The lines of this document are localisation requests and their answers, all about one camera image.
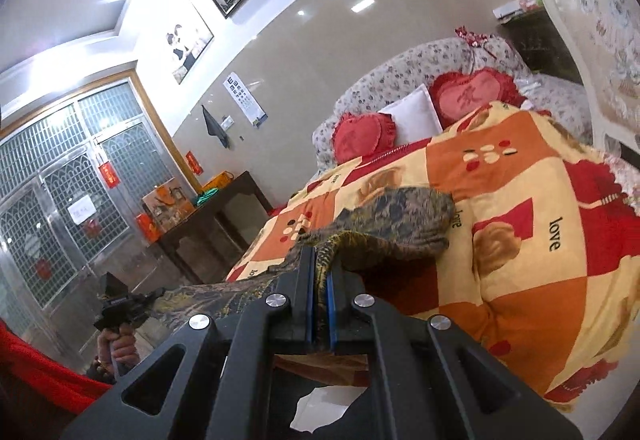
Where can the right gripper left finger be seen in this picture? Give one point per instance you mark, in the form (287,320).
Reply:
(211,379)

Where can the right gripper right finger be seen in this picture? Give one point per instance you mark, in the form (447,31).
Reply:
(427,379)

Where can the dark floral patterned garment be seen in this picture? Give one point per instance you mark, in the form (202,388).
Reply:
(397,227)

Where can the person's hand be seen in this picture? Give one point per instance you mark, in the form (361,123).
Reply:
(117,348)

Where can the dark wooden side table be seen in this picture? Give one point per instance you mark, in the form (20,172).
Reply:
(205,219)

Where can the orange gift box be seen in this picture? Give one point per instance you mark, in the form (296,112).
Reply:
(168,205)

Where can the metal grille door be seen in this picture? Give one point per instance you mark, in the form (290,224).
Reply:
(71,187)

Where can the orange red love blanket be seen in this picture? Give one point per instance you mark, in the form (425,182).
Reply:
(542,266)

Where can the left red heart pillow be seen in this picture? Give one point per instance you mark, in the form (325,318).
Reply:
(363,135)

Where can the red heart pillow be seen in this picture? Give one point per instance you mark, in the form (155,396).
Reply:
(456,95)
(363,135)

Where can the white square pillow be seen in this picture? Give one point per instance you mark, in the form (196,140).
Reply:
(414,116)

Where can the framed portrait photo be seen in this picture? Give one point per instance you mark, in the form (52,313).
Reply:
(186,38)

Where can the right red heart pillow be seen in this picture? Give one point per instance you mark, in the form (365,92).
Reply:
(456,95)

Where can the floral padded headboard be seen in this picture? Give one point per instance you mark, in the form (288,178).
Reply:
(421,65)

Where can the dark carved wooden cabinet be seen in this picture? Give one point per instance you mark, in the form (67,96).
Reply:
(534,37)

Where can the white ornate upholstered chair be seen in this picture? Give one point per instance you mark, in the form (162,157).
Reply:
(603,39)

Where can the dark cloth hanging on wall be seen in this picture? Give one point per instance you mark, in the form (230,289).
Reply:
(214,129)

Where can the wall calendar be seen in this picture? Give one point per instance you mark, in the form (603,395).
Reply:
(245,100)

